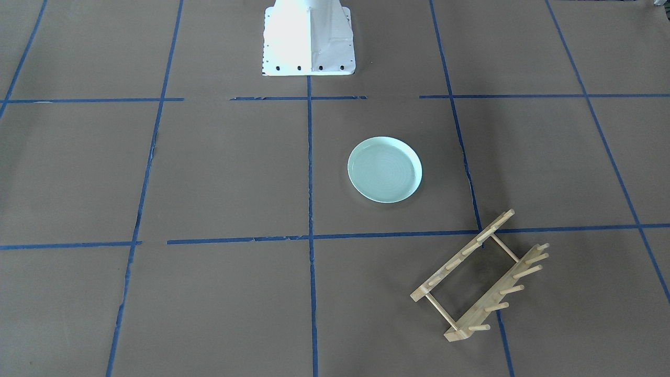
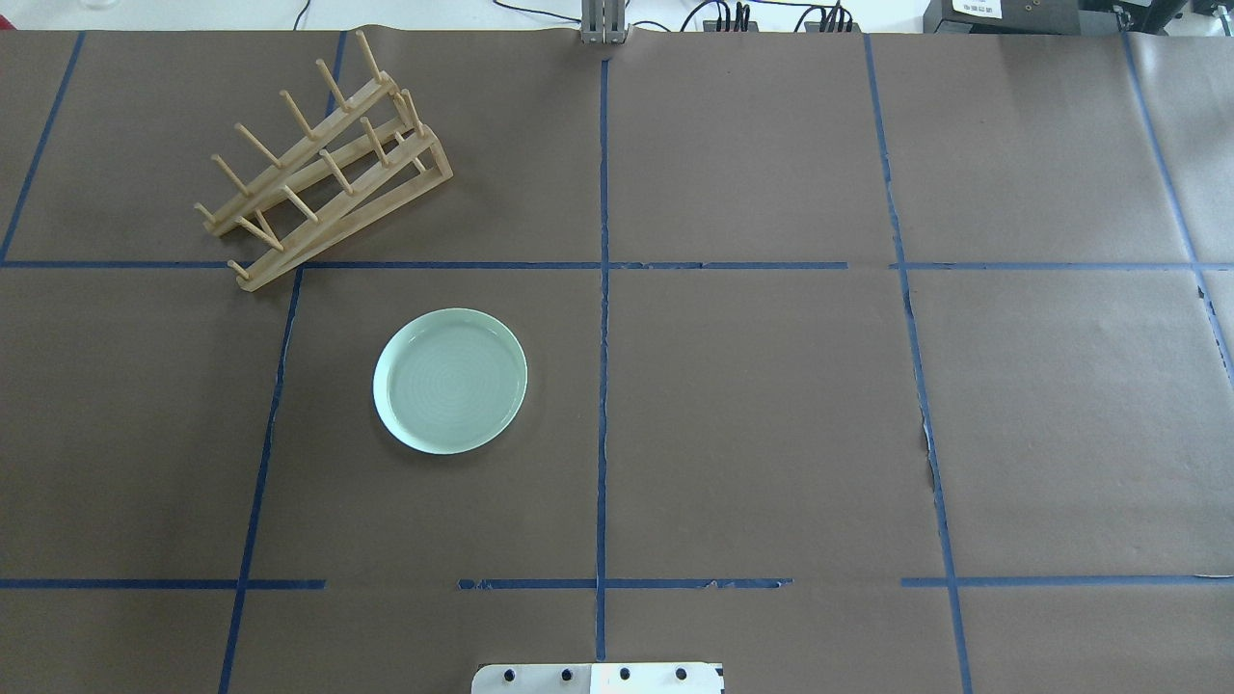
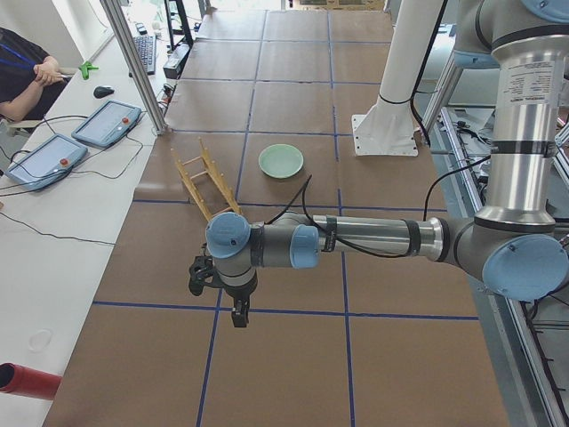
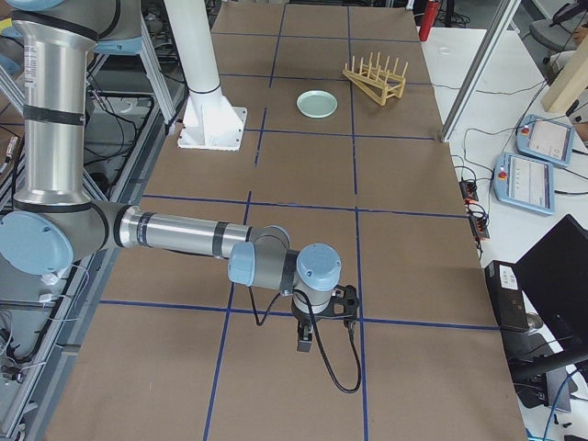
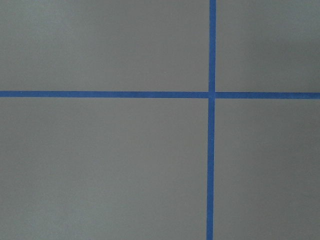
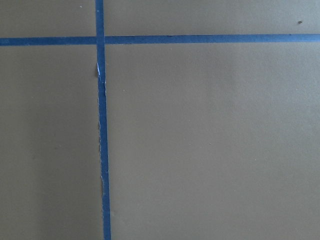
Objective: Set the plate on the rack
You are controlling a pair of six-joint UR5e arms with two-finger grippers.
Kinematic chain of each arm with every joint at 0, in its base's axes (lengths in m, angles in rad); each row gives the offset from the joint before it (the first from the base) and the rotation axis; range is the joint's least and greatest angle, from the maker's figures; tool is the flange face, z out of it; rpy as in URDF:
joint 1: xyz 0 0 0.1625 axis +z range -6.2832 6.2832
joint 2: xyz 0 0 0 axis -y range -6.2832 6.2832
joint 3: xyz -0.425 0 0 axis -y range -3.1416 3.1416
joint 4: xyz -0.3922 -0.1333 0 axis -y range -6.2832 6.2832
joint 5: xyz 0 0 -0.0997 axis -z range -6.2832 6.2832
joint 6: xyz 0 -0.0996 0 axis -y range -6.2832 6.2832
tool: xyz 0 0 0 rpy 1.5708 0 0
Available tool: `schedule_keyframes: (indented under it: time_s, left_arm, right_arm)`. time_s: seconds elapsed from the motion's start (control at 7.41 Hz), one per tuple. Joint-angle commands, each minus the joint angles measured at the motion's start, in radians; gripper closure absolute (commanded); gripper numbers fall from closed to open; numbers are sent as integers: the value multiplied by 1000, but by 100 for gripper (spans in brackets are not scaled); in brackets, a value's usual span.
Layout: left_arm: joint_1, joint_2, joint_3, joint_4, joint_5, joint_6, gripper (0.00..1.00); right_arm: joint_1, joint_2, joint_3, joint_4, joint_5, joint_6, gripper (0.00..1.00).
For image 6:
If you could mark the vertical blue tape strip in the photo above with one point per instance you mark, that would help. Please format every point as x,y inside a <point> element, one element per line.
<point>103,125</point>

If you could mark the horizontal blue tape strip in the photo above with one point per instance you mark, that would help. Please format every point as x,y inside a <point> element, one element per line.
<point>160,39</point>

